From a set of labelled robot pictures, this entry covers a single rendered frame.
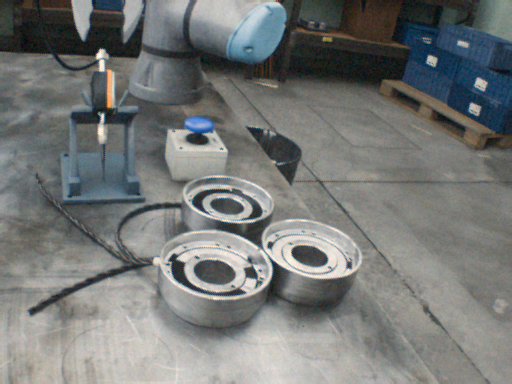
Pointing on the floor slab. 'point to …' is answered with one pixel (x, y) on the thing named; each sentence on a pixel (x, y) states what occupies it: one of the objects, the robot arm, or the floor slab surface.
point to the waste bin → (278, 150)
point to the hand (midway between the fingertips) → (105, 32)
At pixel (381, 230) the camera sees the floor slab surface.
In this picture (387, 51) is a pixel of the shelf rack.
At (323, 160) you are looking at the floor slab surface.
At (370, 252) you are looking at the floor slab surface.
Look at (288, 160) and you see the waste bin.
